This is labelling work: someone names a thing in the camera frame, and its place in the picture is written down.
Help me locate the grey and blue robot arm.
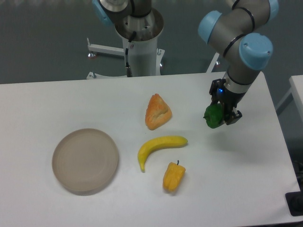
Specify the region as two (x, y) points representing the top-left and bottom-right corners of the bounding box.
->
(92, 0), (279, 128)

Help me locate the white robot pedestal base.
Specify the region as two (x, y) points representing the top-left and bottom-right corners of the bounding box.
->
(92, 0), (215, 77)

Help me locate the beige round plate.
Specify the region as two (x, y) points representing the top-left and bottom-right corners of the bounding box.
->
(52, 128), (119, 196)

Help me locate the orange triangular pastry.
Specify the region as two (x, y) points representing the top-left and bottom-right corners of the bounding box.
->
(145, 94), (172, 130)

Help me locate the green bell pepper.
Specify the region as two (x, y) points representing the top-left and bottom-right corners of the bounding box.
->
(203, 103), (223, 129)

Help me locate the yellow banana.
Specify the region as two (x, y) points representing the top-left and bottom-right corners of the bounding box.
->
(137, 135), (188, 173)

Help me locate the black device at table edge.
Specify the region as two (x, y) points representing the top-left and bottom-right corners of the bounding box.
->
(285, 191), (303, 217)

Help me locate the white side table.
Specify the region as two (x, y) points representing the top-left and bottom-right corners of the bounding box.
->
(275, 75), (303, 119)

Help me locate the yellow bell pepper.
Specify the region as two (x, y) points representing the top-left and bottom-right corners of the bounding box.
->
(162, 160), (186, 192)

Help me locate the black cable on pedestal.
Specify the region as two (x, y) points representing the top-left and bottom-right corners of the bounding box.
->
(125, 31), (137, 78)

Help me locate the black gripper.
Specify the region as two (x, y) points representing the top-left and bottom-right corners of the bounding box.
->
(209, 79), (249, 125)

